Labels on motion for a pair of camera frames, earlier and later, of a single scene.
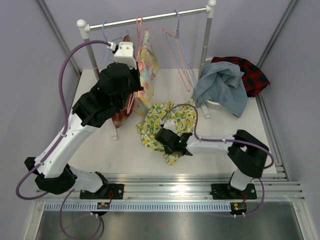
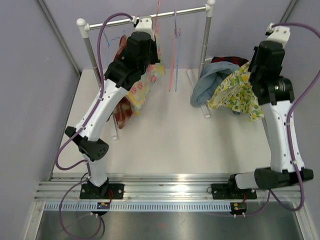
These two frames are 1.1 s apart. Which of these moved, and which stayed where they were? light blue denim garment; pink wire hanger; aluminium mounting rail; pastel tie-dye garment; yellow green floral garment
Moved: pastel tie-dye garment; yellow green floral garment; pink wire hanger
Stayed: light blue denim garment; aluminium mounting rail
